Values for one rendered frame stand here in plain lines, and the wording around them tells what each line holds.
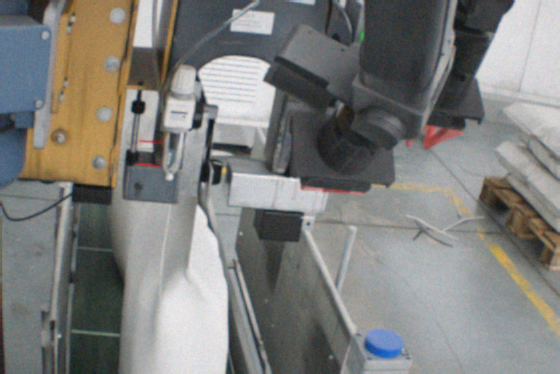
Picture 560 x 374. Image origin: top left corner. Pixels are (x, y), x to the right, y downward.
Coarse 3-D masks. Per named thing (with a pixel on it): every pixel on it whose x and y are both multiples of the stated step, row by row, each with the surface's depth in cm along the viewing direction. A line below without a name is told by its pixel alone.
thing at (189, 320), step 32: (160, 224) 135; (192, 224) 115; (128, 256) 147; (160, 256) 126; (192, 256) 125; (128, 288) 137; (192, 288) 121; (224, 288) 127; (128, 320) 136; (160, 320) 120; (192, 320) 122; (224, 320) 124; (128, 352) 136; (160, 352) 122; (192, 352) 123; (224, 352) 126
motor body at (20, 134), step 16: (0, 0) 72; (16, 0) 75; (32, 0) 82; (0, 128) 80; (16, 128) 81; (0, 144) 79; (16, 144) 82; (0, 160) 80; (16, 160) 83; (0, 176) 81; (16, 176) 84
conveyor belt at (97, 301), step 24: (96, 216) 233; (96, 240) 219; (96, 264) 207; (96, 288) 195; (120, 288) 198; (72, 312) 183; (96, 312) 185; (120, 312) 188; (72, 336) 174; (96, 336) 176; (72, 360) 165; (96, 360) 167
